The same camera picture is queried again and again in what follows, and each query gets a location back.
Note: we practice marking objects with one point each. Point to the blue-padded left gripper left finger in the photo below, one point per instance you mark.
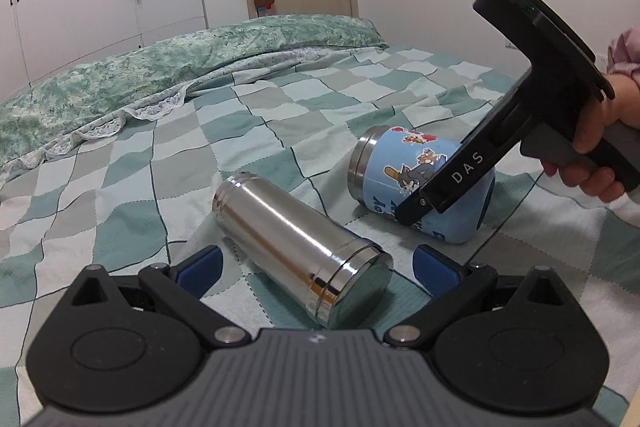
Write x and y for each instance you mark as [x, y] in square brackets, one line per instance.
[177, 291]

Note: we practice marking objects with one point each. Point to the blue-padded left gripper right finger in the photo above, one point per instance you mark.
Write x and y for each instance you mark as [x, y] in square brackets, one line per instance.
[457, 291]

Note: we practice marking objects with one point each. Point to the blue cartoon steel cup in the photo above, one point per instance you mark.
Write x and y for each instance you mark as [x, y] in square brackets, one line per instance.
[389, 163]

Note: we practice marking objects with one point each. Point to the person's right hand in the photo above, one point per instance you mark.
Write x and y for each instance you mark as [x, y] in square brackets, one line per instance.
[596, 117]

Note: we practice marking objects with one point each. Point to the pink sleeve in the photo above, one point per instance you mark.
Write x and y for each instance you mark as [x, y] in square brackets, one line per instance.
[624, 54]

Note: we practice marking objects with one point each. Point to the green checkered bed sheet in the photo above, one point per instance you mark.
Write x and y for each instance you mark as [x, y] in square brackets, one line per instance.
[137, 196]

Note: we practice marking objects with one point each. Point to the stainless steel thermos bottle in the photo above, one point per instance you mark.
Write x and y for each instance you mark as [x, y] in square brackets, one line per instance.
[336, 276]

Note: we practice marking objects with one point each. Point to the green floral quilt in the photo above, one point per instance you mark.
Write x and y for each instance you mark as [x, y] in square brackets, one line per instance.
[93, 101]

